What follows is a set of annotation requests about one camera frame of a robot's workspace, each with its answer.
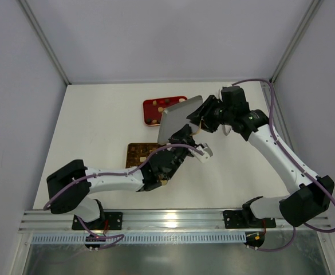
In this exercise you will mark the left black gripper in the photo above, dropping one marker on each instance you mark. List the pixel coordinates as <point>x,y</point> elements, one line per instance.
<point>180,141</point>

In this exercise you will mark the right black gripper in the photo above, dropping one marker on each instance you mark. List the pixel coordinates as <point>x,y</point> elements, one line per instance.
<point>203,112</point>

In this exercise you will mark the gold chocolate box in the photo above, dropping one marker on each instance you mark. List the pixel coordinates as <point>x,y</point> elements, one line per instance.
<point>134,152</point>

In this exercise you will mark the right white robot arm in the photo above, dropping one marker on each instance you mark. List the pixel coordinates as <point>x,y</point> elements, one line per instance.
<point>308,192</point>

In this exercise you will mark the metal tongs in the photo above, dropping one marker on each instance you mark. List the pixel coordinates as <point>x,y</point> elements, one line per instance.
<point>226,129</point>

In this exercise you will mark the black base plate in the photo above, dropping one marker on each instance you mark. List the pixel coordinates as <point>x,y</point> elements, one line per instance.
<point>244,219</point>
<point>106,221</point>

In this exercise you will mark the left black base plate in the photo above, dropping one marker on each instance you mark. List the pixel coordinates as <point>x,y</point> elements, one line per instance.
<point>106,221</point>

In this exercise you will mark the aluminium rail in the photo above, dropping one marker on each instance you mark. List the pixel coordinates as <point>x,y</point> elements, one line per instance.
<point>138,220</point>

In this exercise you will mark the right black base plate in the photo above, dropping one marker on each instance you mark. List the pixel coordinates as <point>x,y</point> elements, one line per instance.
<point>244,219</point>

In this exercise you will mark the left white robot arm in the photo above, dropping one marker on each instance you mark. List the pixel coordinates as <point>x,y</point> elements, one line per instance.
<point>70,186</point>

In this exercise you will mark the slotted cable duct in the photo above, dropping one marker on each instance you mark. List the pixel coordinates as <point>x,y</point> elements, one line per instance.
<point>140,238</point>

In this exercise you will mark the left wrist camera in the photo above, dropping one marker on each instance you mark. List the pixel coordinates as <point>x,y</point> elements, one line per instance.
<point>204,153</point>

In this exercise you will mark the silver tin lid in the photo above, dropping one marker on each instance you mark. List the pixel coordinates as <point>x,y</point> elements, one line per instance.
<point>174,118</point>

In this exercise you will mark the red chocolate tray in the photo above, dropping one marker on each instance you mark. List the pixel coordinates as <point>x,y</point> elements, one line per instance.
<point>153,108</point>

